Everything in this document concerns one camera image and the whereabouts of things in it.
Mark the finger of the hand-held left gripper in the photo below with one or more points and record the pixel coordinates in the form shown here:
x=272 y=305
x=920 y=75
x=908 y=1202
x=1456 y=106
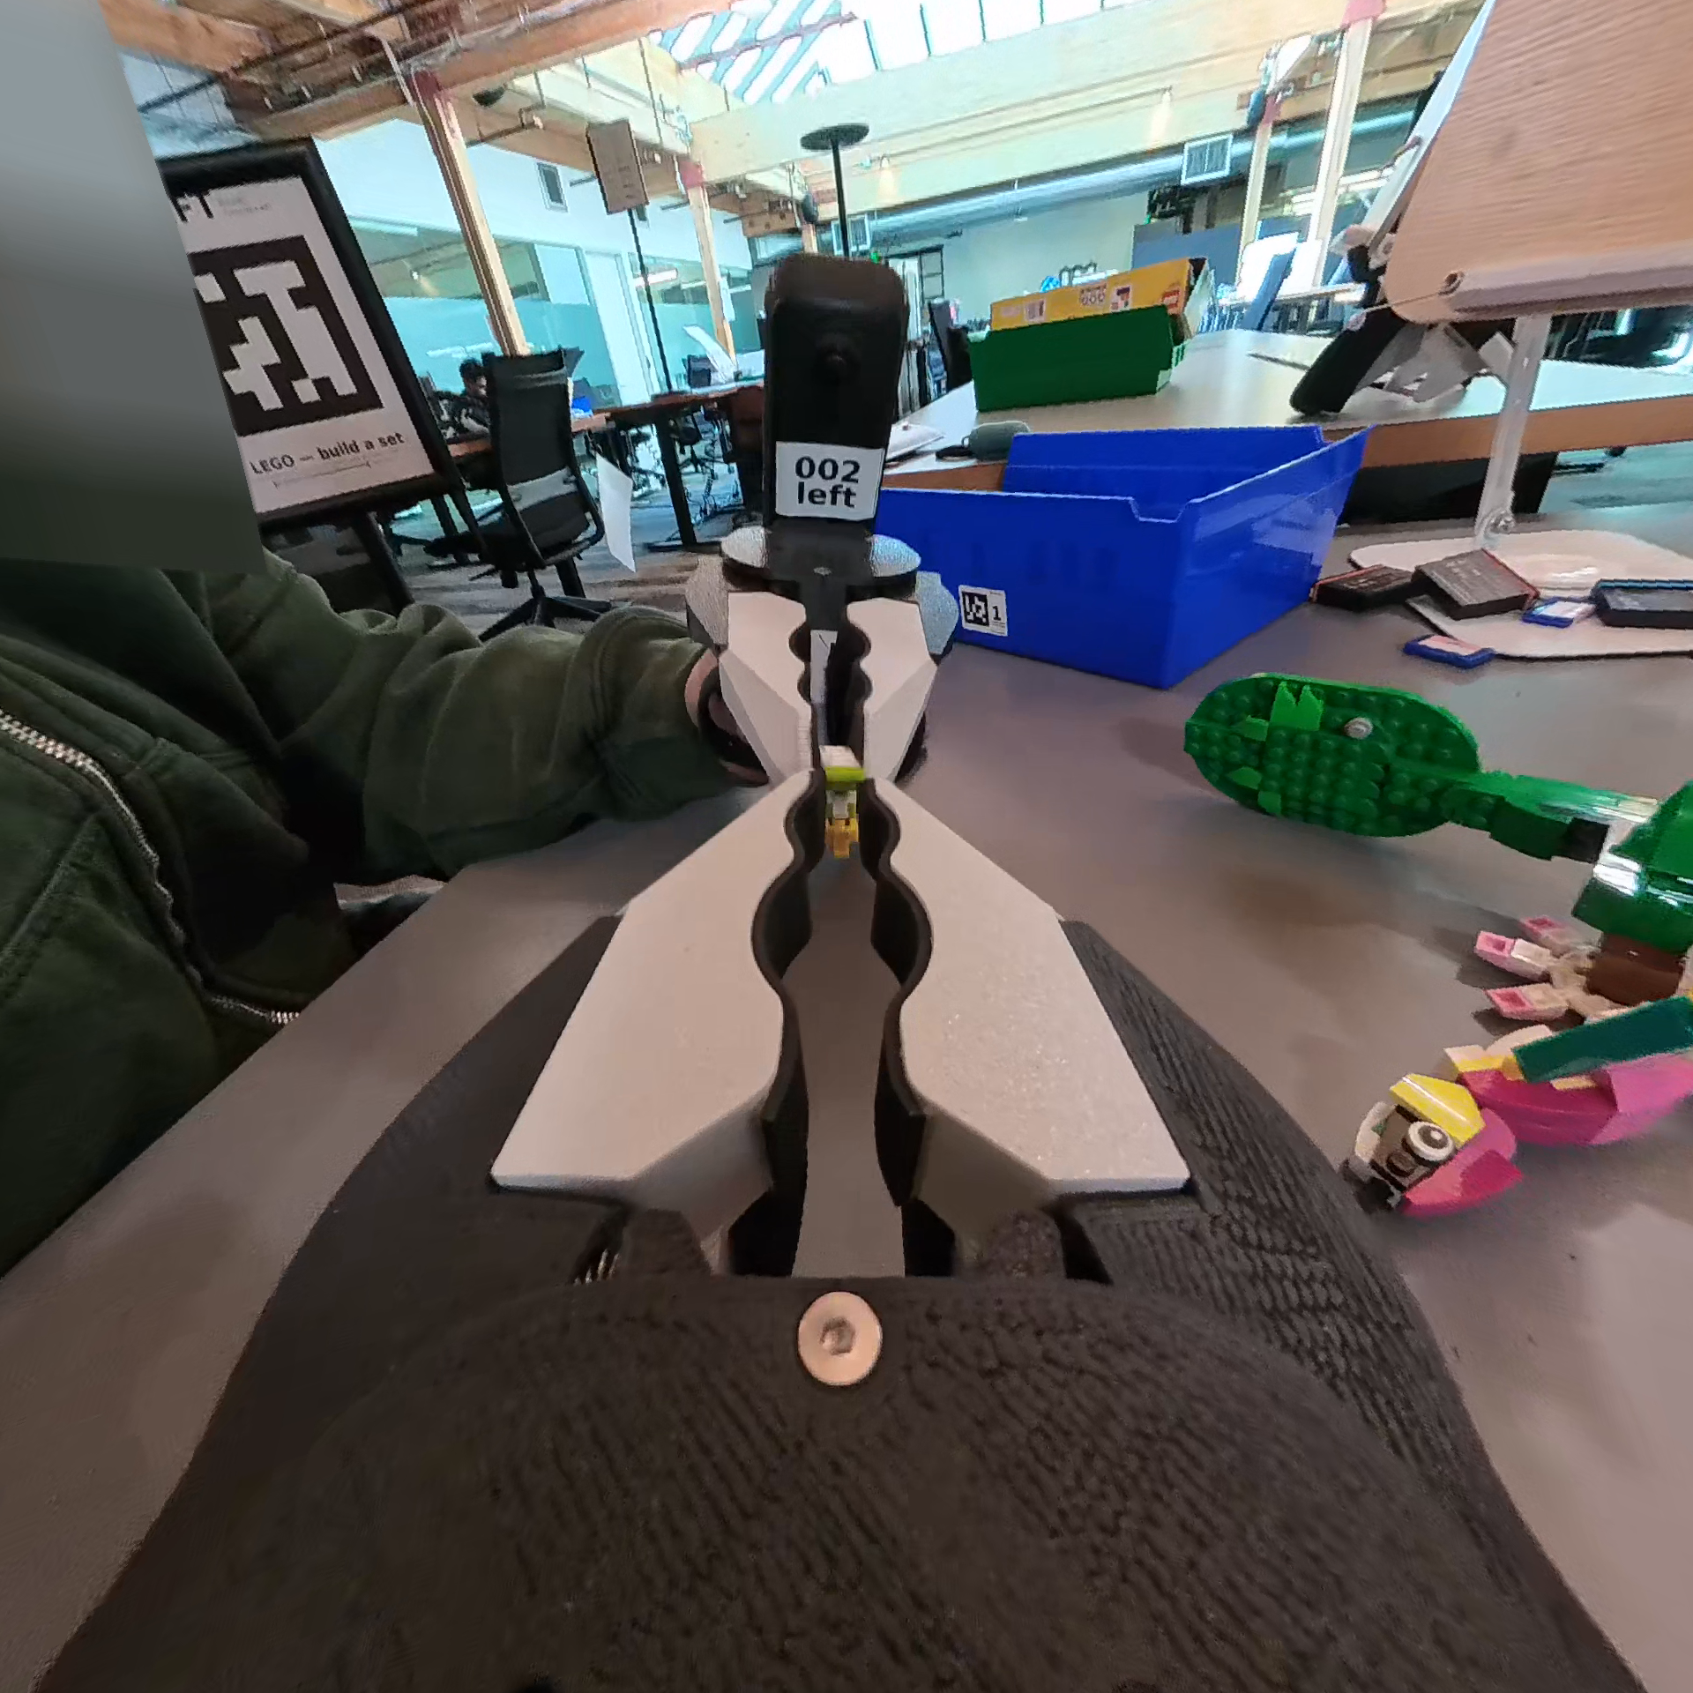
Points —
x=885 y=674
x=765 y=674

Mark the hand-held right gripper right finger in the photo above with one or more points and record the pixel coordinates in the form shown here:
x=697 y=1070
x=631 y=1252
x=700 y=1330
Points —
x=1032 y=1058

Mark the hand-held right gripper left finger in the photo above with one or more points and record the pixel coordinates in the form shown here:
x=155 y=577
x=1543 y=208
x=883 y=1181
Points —
x=661 y=1044

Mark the small yellow green lego piece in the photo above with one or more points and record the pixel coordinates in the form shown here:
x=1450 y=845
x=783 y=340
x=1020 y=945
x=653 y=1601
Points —
x=843 y=813

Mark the yellow lego box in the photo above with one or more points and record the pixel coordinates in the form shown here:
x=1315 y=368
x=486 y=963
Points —
x=1084 y=293

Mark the green lego leaf build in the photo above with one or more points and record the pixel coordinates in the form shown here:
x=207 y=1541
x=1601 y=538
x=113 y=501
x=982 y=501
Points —
x=1337 y=765

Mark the loose pink lego pieces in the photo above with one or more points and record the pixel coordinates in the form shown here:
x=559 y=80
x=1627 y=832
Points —
x=1520 y=960

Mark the pink and yellow lego build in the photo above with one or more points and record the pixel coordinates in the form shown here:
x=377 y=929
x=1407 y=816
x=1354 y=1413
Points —
x=1561 y=1104

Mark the green and brown lego tree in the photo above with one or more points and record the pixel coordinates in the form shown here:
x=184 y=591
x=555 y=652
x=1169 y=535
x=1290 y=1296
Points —
x=1647 y=898

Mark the person's left hand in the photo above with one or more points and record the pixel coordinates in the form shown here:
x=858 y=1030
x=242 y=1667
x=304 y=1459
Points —
x=705 y=693

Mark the grey pouch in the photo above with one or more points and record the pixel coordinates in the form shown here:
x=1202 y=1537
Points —
x=995 y=437

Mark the black floor lamp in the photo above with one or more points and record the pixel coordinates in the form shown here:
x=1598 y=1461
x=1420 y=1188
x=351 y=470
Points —
x=836 y=172

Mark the green plastic bin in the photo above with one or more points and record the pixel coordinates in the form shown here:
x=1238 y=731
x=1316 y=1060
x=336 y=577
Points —
x=1070 y=363

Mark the blue plastic bin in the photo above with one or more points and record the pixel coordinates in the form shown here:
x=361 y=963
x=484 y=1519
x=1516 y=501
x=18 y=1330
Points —
x=1124 y=583

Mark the hanging ceiling sign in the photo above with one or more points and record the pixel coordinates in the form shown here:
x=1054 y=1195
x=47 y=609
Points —
x=617 y=168

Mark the black mesh office chair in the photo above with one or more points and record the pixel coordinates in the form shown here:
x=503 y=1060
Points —
x=536 y=449

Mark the black battery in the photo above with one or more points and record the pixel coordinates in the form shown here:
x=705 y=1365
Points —
x=1476 y=583
x=1647 y=604
x=1363 y=587

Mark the long wooden table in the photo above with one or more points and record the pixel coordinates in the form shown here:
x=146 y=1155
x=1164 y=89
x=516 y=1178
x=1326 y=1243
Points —
x=1323 y=377

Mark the black oblong device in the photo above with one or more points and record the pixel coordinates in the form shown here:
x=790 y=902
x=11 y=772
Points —
x=1357 y=363

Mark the marker sign on easel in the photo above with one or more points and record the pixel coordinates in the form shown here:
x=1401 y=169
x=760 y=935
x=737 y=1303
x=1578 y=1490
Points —
x=285 y=331

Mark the blue memory card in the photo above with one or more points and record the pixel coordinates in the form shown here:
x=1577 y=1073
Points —
x=1557 y=611
x=1447 y=648

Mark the person's green jacket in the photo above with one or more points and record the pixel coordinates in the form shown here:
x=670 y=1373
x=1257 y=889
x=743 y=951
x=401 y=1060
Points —
x=105 y=858

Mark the wooden tilting board stand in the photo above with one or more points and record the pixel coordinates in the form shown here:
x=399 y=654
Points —
x=1561 y=160

